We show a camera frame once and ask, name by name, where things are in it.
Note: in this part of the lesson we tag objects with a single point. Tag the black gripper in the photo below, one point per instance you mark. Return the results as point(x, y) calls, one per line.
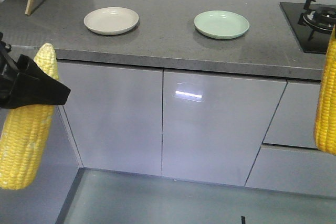
point(24, 83)

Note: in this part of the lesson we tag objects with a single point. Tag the grey cabinet door middle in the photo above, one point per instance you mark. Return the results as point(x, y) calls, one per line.
point(213, 126)

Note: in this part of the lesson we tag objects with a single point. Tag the black gas stove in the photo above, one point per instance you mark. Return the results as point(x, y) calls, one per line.
point(312, 24)

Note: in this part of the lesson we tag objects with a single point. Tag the grey drawer fronts right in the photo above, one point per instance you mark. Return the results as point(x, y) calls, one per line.
point(288, 159)

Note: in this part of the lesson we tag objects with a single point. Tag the grey cabinet door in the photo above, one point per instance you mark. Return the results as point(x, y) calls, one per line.
point(115, 116)
point(213, 126)

